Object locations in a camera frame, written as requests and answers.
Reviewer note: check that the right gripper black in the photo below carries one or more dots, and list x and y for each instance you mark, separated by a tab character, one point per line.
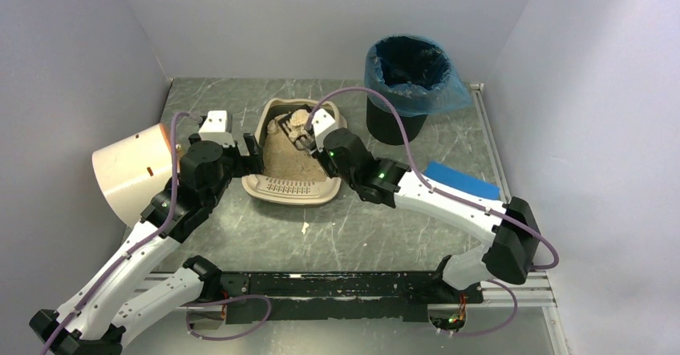
307	142

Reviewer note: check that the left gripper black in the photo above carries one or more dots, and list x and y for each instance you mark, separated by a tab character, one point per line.
246	154

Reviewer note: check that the beige litter box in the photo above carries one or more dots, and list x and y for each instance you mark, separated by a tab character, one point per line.
289	192

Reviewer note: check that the black litter scoop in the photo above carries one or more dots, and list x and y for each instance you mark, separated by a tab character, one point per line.
302	140

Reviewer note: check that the litter clump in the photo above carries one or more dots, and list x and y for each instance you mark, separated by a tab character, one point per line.
298	119

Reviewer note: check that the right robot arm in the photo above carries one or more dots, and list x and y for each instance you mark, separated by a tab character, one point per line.
507	233

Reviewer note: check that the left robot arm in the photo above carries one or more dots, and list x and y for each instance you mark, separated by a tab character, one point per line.
104	317

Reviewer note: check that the cat litter pile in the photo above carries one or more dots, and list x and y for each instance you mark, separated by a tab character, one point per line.
284	161

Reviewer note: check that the black trash bin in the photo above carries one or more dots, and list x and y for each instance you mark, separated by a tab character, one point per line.
383	126

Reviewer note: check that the blue sheet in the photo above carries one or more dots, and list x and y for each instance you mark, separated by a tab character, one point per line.
460	181

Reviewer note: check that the blue plastic bin liner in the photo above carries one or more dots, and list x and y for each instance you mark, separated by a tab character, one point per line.
416	75

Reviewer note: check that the beige cylindrical container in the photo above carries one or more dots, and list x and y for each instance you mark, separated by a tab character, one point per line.
133	170

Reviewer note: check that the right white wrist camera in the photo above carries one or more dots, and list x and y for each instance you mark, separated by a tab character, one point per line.
323	123

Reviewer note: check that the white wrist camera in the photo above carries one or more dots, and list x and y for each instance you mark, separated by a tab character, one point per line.
217	128
323	123

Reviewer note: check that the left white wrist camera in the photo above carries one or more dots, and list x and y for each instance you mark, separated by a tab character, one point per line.
217	128

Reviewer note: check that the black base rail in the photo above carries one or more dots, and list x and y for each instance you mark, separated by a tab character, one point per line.
318	296

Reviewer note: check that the aluminium frame rail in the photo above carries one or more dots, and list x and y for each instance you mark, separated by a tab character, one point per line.
536	291

